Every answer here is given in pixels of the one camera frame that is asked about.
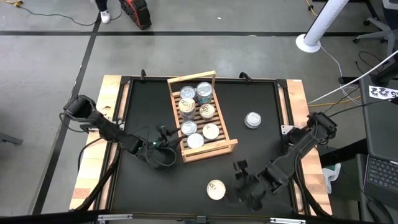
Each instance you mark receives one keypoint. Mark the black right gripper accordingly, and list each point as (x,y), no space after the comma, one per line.
(255,186)

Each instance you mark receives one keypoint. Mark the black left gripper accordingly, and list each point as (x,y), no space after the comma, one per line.
(152,145)

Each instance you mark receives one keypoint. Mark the silver lid tuna can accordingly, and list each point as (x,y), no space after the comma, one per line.
(189,127)
(195,140)
(252,120)

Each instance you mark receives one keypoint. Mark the gold lid tuna can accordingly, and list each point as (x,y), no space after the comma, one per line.
(187,105)

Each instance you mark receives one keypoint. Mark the white lid tuna can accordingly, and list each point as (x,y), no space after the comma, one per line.
(215,189)
(211,131)

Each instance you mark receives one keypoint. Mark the wooden slatted shelf rack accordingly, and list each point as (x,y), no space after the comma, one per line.
(208,152)

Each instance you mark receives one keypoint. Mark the pale gold lid can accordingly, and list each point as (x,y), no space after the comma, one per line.
(207,111)

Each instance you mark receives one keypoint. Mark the pink salmon can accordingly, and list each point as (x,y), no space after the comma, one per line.
(187,92)

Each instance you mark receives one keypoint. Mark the teal blue tuna can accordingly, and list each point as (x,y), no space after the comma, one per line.
(204,90)

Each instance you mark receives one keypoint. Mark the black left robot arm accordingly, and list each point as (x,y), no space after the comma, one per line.
(109,132)

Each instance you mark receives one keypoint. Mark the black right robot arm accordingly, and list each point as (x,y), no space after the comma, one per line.
(295,152)

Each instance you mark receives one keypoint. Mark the black table clamp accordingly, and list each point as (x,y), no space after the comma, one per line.
(143,74)
(245,76)

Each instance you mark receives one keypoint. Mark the white green bag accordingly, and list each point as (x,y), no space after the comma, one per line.
(330,177)

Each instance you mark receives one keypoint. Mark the black laptop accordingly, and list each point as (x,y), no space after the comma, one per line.
(382,174)

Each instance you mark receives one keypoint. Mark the red black floor device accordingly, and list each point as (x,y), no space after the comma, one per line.
(136,14)

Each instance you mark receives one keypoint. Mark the person's foot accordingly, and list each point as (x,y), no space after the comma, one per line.
(105,16)

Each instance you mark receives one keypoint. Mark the white tower fan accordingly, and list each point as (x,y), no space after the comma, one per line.
(308,45)

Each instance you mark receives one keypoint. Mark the white printed marker sheet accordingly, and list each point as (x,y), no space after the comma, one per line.
(381,92)

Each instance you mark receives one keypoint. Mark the grey metal foot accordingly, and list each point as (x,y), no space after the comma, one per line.
(11,139)

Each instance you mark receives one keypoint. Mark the grey office chair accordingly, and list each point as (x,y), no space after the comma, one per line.
(384,31)

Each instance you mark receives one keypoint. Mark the silver metal bracket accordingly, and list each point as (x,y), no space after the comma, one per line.
(287,221)
(115,216)

